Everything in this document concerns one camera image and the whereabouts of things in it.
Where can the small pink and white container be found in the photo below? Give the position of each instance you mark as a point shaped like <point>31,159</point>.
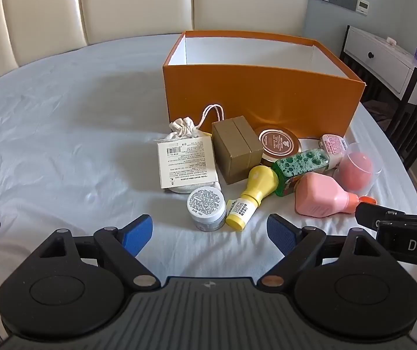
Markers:
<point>334,146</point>

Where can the cream padded headboard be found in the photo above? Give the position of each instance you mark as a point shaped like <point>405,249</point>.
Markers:
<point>120,3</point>

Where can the orange cardboard box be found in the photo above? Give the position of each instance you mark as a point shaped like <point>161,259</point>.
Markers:
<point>248,94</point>

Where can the pink makeup sponge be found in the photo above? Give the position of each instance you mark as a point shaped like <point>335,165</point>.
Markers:
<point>356,171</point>

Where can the green bubbly bottle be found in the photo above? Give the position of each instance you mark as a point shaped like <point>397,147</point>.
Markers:
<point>299,164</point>

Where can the small white item on cabinet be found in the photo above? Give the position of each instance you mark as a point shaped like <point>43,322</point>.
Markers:
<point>391,41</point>

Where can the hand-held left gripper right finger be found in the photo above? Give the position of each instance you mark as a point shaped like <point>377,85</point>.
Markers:
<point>280,234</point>

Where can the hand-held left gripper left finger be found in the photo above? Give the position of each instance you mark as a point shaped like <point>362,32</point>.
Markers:
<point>138,234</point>

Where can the light grey bed sheet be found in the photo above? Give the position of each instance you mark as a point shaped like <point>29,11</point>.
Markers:
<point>66,135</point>

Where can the yellow bulb-shaped bottle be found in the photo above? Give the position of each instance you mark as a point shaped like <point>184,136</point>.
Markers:
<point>257,182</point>

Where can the pink bottle with orange cap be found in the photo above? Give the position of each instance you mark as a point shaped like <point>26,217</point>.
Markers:
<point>317,197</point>

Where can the small brown cardboard box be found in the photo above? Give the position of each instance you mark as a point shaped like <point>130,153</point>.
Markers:
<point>237,153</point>

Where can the clear plastic cup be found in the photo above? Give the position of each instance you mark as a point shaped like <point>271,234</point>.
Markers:
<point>350,148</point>

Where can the black slatted frame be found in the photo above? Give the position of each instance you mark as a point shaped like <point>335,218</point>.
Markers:
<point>412,124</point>

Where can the small white jar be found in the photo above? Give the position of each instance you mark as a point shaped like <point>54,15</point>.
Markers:
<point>206,204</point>

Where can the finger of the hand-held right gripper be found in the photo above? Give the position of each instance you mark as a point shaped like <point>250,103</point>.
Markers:
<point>372,213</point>

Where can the white wall thermostat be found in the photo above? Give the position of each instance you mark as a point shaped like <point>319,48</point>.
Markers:
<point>362,7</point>

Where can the round tin with brown label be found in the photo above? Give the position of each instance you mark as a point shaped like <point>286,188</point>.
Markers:
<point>279,141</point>

